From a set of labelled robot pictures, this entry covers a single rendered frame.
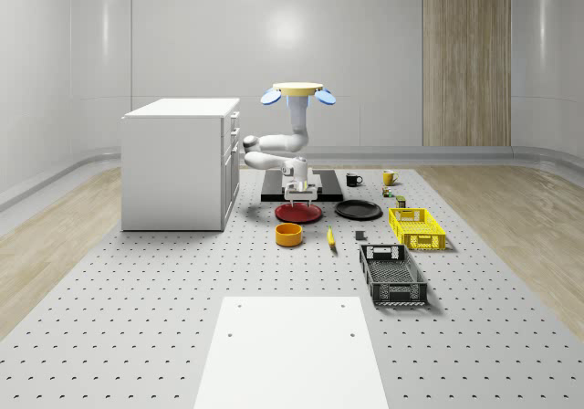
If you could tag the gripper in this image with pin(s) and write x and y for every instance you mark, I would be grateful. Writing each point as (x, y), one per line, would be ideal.
(299, 194)

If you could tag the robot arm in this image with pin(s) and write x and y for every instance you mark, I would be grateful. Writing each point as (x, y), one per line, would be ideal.
(283, 142)

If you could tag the red plate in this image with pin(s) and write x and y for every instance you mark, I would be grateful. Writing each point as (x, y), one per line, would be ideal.
(299, 215)

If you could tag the black stove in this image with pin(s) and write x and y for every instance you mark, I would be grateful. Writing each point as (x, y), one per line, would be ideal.
(328, 185)

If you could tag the yellow bowl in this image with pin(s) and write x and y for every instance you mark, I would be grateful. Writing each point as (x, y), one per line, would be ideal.
(288, 238)

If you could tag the banana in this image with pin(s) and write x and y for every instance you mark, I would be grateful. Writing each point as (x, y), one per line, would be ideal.
(331, 238)

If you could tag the black mug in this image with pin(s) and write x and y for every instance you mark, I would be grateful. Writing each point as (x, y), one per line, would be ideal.
(352, 180)

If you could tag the black plate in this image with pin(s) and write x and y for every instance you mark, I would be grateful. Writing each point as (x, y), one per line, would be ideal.
(358, 209)

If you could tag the grey cube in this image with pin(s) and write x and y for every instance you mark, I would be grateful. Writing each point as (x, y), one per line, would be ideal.
(361, 235)

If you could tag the puzzle cube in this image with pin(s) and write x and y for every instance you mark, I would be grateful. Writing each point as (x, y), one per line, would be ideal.
(388, 193)

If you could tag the yellow mug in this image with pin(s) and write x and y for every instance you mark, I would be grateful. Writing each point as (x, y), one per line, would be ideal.
(388, 178)

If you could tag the flat-sided can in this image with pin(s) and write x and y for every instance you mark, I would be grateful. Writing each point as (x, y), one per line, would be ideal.
(400, 202)

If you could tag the drone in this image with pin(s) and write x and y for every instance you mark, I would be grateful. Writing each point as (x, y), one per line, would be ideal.
(297, 89)

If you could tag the white cabinet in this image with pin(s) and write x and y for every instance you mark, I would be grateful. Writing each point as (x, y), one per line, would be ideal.
(173, 171)

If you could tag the yellow basket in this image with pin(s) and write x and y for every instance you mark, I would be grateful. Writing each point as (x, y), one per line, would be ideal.
(422, 240)

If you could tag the dark grey basket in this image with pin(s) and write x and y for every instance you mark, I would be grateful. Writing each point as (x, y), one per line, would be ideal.
(399, 292)

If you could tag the white board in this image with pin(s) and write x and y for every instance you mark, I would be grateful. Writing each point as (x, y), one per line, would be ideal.
(292, 359)

